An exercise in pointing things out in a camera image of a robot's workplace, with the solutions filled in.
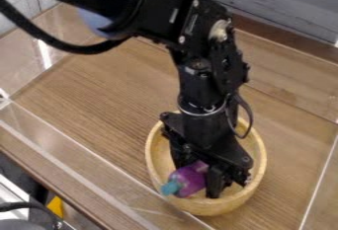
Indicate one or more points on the brown wooden bowl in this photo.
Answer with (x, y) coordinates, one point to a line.
(197, 203)

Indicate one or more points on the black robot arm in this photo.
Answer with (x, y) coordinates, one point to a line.
(195, 30)

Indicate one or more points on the purple toy eggplant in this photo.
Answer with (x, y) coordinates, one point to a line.
(186, 180)

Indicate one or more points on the clear acrylic tray wall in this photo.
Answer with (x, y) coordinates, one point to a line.
(114, 200)

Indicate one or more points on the yellow and black equipment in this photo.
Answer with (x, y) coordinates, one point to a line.
(72, 221)

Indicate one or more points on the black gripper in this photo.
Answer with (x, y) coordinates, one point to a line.
(203, 138)

